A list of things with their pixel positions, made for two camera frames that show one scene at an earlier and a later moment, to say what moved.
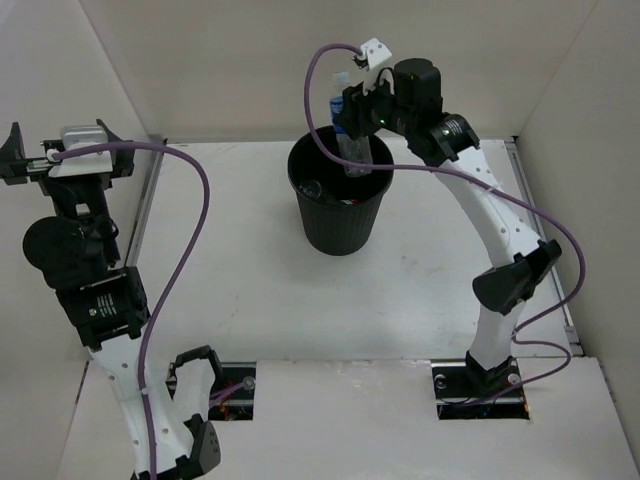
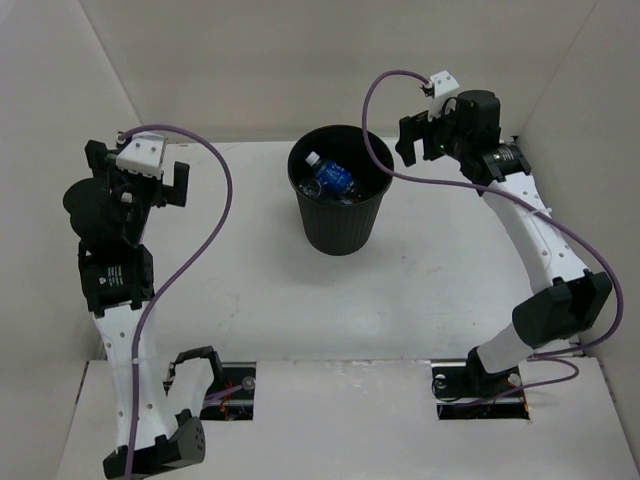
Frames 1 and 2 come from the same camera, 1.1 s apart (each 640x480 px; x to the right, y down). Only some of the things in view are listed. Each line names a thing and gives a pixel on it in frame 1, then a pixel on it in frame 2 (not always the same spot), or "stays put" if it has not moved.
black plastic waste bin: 337,210 stays put
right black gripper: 356,101 to 412,130
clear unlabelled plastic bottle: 311,187 stays put
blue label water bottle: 355,150 to 332,174
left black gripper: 37,165 to 167,187
